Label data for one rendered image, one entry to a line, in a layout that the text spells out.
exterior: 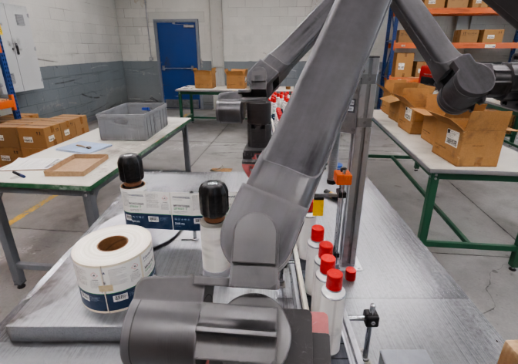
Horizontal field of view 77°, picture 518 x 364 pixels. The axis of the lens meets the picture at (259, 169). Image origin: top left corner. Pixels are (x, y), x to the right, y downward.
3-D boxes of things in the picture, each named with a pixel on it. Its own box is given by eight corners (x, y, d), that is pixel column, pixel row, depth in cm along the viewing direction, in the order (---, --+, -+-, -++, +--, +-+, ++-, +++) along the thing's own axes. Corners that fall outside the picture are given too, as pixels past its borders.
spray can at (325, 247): (309, 304, 87) (313, 237, 80) (328, 304, 87) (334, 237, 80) (311, 319, 83) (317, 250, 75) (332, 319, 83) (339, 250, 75)
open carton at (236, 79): (223, 89, 623) (222, 69, 610) (228, 86, 662) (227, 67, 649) (245, 89, 616) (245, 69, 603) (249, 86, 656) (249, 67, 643)
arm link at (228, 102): (267, 65, 75) (269, 85, 83) (217, 65, 76) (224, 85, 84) (264, 114, 71) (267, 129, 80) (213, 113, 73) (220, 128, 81)
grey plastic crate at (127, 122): (129, 124, 326) (126, 102, 319) (169, 125, 325) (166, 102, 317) (99, 140, 270) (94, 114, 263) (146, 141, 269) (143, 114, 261)
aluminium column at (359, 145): (338, 258, 114) (358, 55, 91) (351, 258, 115) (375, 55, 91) (341, 267, 110) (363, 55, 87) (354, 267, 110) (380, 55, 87)
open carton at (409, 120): (386, 125, 333) (391, 87, 320) (432, 126, 331) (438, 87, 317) (399, 134, 297) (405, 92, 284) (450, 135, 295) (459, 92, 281)
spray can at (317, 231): (303, 284, 95) (306, 222, 87) (321, 284, 95) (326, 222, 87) (305, 298, 90) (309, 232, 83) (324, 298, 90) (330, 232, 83)
